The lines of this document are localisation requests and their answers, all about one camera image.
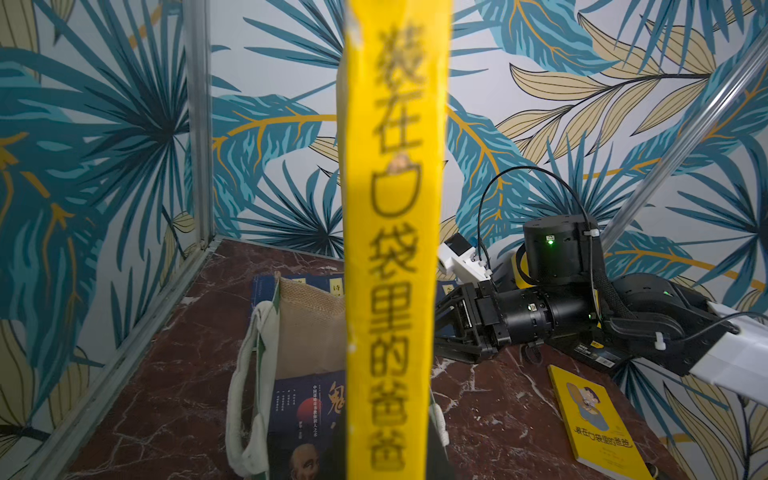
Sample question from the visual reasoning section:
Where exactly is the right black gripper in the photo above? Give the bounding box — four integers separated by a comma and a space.
455, 282, 552, 360

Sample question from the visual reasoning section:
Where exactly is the yellow book with figures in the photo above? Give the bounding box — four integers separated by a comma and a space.
548, 365, 651, 479

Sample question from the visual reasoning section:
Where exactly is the old man portrait book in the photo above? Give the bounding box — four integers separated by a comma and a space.
267, 370, 346, 479

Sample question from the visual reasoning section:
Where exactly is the yellow book blue hair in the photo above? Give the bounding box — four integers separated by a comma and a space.
337, 1, 453, 479

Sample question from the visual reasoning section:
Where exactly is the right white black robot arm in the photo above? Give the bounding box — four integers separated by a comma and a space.
434, 215, 767, 403

